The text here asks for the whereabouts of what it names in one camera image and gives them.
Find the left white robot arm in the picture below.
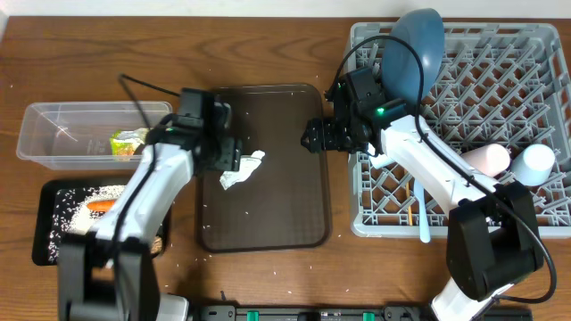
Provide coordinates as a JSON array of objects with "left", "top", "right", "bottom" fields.
[{"left": 58, "top": 88, "right": 242, "bottom": 320}]

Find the pink cup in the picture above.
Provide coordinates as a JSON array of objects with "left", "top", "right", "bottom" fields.
[{"left": 460, "top": 144, "right": 511, "bottom": 177}]

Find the wooden chopstick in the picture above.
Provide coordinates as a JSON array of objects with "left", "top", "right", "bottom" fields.
[{"left": 405, "top": 181, "right": 414, "bottom": 226}]

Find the brown serving tray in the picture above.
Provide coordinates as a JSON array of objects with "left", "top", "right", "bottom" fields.
[{"left": 197, "top": 84, "right": 331, "bottom": 253}]

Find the dark blue plate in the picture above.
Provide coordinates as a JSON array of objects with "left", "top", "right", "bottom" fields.
[{"left": 381, "top": 8, "right": 444, "bottom": 103}]

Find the green snack wrapper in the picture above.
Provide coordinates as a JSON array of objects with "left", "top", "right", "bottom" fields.
[{"left": 110, "top": 128, "right": 149, "bottom": 156}]

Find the grey dishwasher rack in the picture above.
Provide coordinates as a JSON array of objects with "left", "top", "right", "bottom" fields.
[{"left": 348, "top": 22, "right": 570, "bottom": 239}]

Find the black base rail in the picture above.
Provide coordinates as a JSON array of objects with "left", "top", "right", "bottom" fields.
[{"left": 155, "top": 293, "right": 534, "bottom": 321}]

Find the brown food piece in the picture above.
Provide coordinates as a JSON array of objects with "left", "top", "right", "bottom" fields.
[{"left": 151, "top": 236, "right": 163, "bottom": 257}]

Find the cooked white rice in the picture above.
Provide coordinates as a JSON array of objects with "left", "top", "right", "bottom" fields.
[{"left": 47, "top": 185, "right": 125, "bottom": 265}]

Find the light blue cup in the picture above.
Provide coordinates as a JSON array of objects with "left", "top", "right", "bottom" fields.
[{"left": 510, "top": 144, "right": 556, "bottom": 186}]

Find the clear plastic bin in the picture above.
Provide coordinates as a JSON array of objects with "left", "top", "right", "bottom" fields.
[{"left": 16, "top": 101, "right": 145, "bottom": 170}]

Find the orange carrot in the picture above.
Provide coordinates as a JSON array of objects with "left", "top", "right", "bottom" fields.
[{"left": 87, "top": 200, "right": 115, "bottom": 212}]

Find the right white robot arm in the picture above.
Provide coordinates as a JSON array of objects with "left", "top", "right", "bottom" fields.
[{"left": 301, "top": 68, "right": 557, "bottom": 320}]

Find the light blue plastic knife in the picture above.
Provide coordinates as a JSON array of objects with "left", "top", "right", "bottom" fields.
[{"left": 413, "top": 179, "right": 431, "bottom": 243}]

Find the white tissue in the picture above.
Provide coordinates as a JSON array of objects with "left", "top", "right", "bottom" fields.
[{"left": 219, "top": 150, "right": 265, "bottom": 190}]

